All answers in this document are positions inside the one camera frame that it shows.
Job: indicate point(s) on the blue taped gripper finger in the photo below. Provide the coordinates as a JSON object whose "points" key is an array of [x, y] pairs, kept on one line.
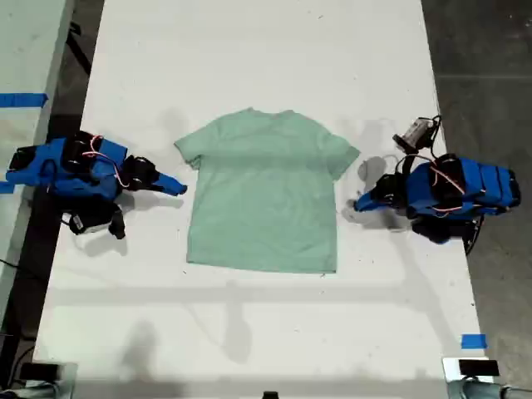
{"points": [[171, 183]]}

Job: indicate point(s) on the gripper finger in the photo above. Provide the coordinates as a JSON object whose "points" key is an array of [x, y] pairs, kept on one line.
{"points": [[372, 203]]}

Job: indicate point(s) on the pale green T-shirt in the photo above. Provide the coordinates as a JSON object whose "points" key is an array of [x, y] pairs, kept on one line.
{"points": [[262, 187]]}

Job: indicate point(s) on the blue and black arm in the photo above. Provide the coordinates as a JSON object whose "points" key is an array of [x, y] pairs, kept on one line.
{"points": [[465, 187], [83, 174]]}

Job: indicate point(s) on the black metal strut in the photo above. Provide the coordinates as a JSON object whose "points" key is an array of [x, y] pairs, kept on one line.
{"points": [[81, 52]]}

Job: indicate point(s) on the short blue tape strip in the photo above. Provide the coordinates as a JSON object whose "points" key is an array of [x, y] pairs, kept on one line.
{"points": [[5, 188]]}

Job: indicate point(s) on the long blue tape strip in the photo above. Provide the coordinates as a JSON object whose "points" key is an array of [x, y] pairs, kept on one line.
{"points": [[23, 100]]}

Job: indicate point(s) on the pale side table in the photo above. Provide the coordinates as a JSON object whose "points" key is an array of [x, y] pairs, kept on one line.
{"points": [[25, 50]]}

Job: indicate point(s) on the blue tape patch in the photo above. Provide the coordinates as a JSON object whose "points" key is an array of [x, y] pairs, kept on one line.
{"points": [[474, 341]]}

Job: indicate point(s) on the small black box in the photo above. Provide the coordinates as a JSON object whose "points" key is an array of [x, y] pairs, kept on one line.
{"points": [[39, 371], [478, 367]]}

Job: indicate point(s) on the grey tube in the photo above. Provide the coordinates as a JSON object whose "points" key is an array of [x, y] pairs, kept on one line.
{"points": [[490, 390]]}

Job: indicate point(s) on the camera black stalk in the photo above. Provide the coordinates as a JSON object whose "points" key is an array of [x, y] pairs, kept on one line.
{"points": [[117, 224], [405, 160]]}

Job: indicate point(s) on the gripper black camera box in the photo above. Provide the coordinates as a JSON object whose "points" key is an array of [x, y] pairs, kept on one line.
{"points": [[411, 133], [79, 223]]}

